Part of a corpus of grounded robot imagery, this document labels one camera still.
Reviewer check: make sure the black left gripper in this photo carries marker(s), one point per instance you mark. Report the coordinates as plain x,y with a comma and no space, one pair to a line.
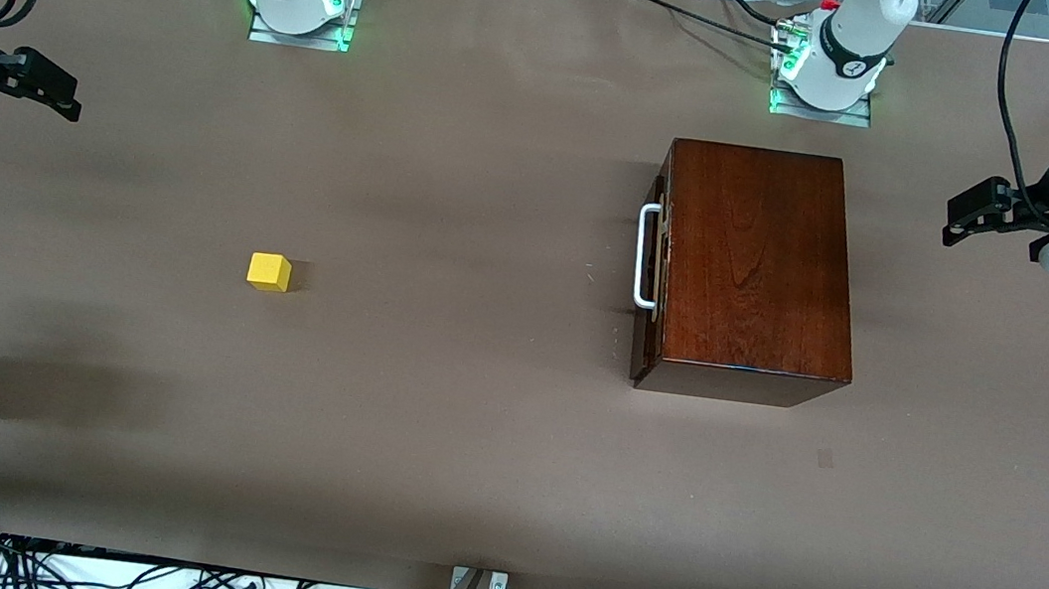
1033,206

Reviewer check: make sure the yellow cube block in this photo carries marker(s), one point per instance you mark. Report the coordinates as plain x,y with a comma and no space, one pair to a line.
268,270

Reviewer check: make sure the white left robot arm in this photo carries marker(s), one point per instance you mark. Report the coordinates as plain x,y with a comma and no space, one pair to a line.
852,35

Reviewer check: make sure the dark brown wooden cabinet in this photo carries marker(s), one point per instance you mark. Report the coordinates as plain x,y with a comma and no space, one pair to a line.
758,263

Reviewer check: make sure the small clear tape piece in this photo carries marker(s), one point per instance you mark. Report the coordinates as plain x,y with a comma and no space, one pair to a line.
825,460

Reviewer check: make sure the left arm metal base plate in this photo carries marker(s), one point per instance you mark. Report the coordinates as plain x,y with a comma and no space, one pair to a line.
822,116

